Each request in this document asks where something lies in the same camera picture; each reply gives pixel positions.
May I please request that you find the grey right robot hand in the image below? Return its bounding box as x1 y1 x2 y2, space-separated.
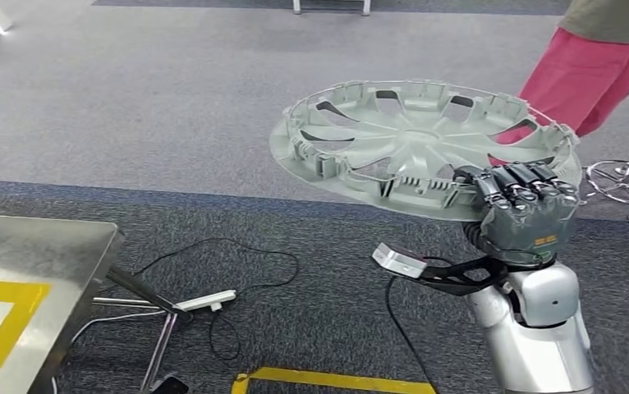
452 161 581 268

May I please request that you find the grey plastic wheel cover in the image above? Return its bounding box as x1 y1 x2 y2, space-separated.
269 80 583 223

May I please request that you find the steel workbench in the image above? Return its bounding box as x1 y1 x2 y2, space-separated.
0 213 196 394

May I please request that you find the person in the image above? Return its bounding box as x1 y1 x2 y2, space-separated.
488 0 629 167

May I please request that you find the yellow floor tape marking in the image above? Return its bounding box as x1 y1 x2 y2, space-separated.
231 367 438 394

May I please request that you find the white power strip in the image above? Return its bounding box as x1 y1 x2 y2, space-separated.
175 289 238 313

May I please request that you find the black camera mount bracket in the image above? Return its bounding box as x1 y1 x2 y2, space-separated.
415 255 512 297

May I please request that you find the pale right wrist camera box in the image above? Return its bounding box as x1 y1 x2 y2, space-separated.
371 242 429 279

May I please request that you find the black camera cable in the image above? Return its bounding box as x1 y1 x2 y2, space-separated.
385 276 438 394

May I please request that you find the black floor cable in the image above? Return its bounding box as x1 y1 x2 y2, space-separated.
129 237 301 363

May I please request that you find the white table frame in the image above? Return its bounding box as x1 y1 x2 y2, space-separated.
292 0 373 16

